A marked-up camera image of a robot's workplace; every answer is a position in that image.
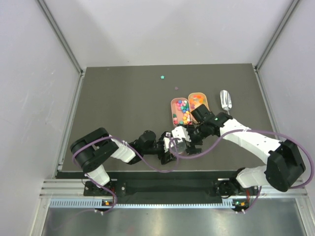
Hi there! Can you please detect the silver jar lid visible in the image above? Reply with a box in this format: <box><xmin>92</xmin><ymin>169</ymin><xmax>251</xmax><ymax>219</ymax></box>
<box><xmin>169</xmin><ymin>143</ymin><xmax>187</xmax><ymax>154</ymax></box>

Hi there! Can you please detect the metal candy scoop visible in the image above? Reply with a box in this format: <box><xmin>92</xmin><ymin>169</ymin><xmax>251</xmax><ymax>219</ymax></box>
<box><xmin>220</xmin><ymin>90</ymin><xmax>232</xmax><ymax>115</ymax></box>

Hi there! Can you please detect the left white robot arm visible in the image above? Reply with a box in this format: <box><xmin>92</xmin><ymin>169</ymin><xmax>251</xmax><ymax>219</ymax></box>
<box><xmin>70</xmin><ymin>127</ymin><xmax>175</xmax><ymax>195</ymax></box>

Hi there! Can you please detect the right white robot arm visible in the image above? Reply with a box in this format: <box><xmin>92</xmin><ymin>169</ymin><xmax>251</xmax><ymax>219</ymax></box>
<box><xmin>189</xmin><ymin>105</ymin><xmax>306</xmax><ymax>195</ymax></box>

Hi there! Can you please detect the pink tray of opaque candies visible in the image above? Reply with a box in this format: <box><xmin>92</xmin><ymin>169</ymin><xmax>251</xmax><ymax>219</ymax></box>
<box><xmin>171</xmin><ymin>98</ymin><xmax>192</xmax><ymax>126</ymax></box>

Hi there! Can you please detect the beige tray of jelly candies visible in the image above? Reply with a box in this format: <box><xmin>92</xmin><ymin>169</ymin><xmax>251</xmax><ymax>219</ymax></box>
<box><xmin>188</xmin><ymin>92</ymin><xmax>209</xmax><ymax>113</ymax></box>

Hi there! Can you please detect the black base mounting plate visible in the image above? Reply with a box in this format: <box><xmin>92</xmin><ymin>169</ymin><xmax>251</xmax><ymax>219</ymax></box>
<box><xmin>83</xmin><ymin>178</ymin><xmax>261</xmax><ymax>197</ymax></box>

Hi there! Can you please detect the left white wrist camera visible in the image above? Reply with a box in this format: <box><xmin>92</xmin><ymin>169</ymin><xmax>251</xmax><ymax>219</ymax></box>
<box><xmin>163</xmin><ymin>136</ymin><xmax>174</xmax><ymax>152</ymax></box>

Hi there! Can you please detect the aluminium frame rail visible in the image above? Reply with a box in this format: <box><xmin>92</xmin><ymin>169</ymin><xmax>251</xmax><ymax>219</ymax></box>
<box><xmin>39</xmin><ymin>178</ymin><xmax>308</xmax><ymax>209</ymax></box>

